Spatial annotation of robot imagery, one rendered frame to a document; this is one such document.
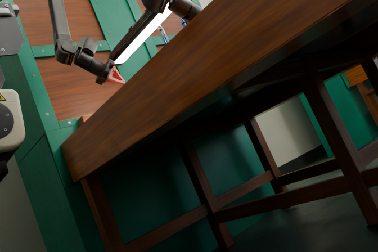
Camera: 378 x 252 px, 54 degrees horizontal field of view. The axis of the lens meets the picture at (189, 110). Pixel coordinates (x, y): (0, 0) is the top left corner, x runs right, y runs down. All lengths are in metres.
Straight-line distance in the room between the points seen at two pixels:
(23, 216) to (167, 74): 1.82
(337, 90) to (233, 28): 3.26
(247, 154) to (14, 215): 1.52
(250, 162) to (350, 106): 1.82
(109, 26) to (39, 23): 0.39
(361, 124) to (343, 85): 0.41
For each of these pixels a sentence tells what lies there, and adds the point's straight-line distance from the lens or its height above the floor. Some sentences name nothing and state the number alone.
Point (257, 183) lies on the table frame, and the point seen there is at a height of 0.21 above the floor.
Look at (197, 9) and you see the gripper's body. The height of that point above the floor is 0.84.
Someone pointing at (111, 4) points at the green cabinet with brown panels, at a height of 1.51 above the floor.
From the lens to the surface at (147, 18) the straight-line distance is 1.57.
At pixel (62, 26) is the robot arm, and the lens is 1.54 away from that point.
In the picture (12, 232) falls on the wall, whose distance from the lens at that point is 2.64.
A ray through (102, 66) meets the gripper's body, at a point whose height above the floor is 0.92.
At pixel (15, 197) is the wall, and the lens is 2.67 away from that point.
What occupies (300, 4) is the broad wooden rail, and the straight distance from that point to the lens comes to 0.77.
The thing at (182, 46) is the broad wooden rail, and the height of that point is 0.73.
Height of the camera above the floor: 0.42
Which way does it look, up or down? 9 degrees up
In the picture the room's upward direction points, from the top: 23 degrees counter-clockwise
